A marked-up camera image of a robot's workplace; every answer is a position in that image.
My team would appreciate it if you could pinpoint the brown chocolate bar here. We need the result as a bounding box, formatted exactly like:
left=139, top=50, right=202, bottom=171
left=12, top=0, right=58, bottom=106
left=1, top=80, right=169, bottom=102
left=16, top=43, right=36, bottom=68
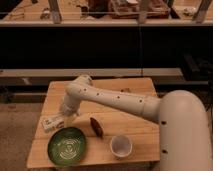
left=121, top=88, right=131, bottom=92

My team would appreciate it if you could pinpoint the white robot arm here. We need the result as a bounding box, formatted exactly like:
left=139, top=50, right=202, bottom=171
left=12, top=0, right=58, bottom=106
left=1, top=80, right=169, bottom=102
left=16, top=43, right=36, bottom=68
left=60, top=75, right=213, bottom=171

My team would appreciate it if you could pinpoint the wooden folding table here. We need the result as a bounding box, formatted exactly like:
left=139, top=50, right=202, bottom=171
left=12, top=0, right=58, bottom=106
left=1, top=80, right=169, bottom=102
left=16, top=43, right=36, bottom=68
left=27, top=81, right=159, bottom=169

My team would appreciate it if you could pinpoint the white paper cup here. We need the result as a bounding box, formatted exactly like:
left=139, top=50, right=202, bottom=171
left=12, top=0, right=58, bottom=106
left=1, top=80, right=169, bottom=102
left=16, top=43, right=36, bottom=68
left=110, top=135, right=133, bottom=159

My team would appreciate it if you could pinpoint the white labelled bottle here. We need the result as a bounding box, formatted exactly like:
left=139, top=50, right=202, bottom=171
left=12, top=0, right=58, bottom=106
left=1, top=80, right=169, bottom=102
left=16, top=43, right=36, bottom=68
left=42, top=115, right=64, bottom=133

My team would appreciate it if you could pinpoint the long workbench shelf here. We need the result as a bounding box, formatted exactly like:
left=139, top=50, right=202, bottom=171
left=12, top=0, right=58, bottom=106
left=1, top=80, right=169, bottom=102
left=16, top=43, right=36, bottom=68
left=0, top=0, right=213, bottom=27

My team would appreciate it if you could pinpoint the green ceramic bowl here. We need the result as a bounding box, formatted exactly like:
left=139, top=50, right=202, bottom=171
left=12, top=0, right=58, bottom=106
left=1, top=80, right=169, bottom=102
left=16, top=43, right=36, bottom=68
left=47, top=127, right=87, bottom=167

